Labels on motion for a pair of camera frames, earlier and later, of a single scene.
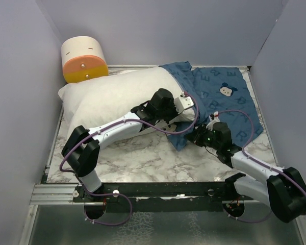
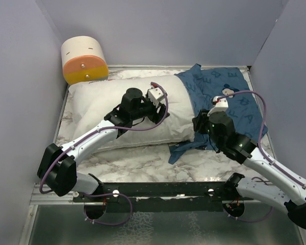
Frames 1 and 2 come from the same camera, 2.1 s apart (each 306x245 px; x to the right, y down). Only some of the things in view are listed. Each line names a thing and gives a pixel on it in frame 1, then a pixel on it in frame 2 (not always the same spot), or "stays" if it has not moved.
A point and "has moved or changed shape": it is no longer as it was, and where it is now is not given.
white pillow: (95, 102) has moved or changed shape
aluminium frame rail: (53, 194) stays
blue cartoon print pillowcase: (227, 91) has moved or changed shape
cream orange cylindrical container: (83, 58) stays
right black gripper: (196, 136) to (200, 120)
